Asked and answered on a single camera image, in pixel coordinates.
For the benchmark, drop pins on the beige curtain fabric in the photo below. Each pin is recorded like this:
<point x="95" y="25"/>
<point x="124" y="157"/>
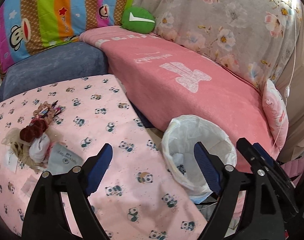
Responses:
<point x="294" y="74"/>

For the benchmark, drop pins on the green round plush cushion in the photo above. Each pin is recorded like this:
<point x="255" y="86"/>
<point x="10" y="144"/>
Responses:
<point x="138" y="20"/>

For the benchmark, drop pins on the pink puffer jacket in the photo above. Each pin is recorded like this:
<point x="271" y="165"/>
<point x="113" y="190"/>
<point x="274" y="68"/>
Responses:
<point x="294" y="169"/>

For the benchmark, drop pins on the pink panda print sheet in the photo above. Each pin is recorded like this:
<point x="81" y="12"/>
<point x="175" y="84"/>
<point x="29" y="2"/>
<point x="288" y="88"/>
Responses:
<point x="137" y="198"/>

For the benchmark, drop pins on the dark red velvet scrunchie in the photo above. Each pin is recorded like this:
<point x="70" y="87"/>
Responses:
<point x="34" y="130"/>

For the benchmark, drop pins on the blue-grey velvet cushion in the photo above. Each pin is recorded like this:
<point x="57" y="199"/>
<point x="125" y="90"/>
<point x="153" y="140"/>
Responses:
<point x="67" y="62"/>

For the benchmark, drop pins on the beige patterned scrunchie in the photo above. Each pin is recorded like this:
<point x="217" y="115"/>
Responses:
<point x="49" y="111"/>

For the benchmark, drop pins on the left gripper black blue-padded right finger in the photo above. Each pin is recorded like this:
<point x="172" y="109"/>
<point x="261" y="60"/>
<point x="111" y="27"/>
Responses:
<point x="261" y="216"/>

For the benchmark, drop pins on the white paper packet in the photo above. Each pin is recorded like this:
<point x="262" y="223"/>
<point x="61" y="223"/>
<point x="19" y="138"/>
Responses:
<point x="62" y="160"/>

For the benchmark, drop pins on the beige sheer mesh cloth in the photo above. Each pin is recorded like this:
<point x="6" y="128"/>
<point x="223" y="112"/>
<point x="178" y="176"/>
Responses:
<point x="21" y="149"/>

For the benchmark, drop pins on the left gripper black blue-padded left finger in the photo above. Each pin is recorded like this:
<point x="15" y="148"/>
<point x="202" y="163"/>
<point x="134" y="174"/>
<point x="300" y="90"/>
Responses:
<point x="59" y="207"/>

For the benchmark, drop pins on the grey floral quilt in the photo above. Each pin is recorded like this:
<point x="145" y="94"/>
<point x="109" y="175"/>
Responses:
<point x="254" y="39"/>

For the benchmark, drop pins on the colourful monkey print pillow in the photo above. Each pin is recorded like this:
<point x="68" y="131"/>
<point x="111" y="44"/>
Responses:
<point x="28" y="27"/>

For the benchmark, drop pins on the small pink white pillow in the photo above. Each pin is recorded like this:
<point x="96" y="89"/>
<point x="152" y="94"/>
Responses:
<point x="275" y="110"/>

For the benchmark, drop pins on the pink bow print blanket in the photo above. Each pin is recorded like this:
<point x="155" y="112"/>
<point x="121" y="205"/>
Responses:
<point x="165" y="80"/>

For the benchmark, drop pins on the white-lined trash bin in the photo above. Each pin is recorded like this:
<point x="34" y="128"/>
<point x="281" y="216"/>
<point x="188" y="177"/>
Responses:
<point x="187" y="146"/>

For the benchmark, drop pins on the white sock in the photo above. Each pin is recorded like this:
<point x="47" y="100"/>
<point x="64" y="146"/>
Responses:
<point x="39" y="148"/>

